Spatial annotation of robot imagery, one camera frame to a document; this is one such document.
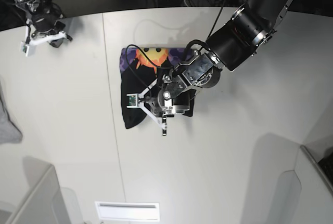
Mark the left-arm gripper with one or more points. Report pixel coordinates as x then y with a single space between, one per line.
158 104

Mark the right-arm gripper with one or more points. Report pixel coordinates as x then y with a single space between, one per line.
46 28

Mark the black T-shirt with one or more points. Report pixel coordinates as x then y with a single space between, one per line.
139 67

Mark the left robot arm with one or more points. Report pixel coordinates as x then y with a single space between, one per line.
251 25

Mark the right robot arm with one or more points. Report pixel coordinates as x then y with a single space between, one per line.
33 7

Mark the grey cloth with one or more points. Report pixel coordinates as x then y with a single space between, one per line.
9 132

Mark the white bin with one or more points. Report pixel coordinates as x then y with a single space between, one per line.
32 194

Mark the black keyboard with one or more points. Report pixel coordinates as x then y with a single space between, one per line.
326 164

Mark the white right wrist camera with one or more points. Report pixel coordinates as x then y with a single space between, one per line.
27 49

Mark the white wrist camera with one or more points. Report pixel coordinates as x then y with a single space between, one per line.
27 49
133 101

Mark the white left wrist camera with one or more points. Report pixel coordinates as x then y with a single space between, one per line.
133 101

